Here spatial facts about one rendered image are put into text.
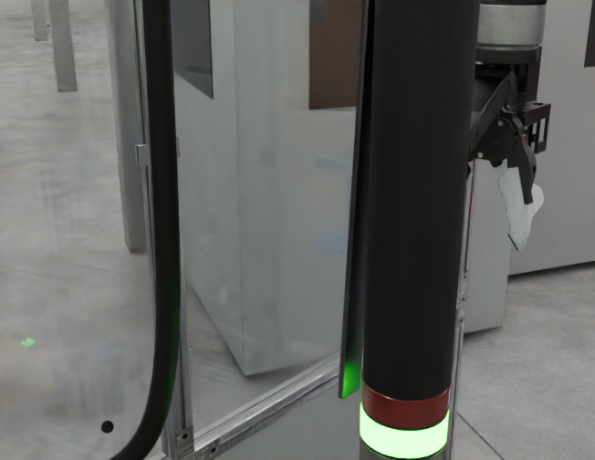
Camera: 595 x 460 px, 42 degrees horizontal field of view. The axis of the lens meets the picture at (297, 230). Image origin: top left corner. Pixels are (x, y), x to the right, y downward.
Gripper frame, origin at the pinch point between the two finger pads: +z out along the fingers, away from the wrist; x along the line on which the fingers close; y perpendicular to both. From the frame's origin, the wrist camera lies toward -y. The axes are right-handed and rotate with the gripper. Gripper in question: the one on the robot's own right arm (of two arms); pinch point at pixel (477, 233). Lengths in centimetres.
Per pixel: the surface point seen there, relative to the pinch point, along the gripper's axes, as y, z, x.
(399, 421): -52, -14, -26
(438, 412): -51, -14, -27
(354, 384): -50, -13, -22
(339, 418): 33, 61, 46
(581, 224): 335, 118, 119
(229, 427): 3, 48, 45
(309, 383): 23, 48, 45
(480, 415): 172, 148, 86
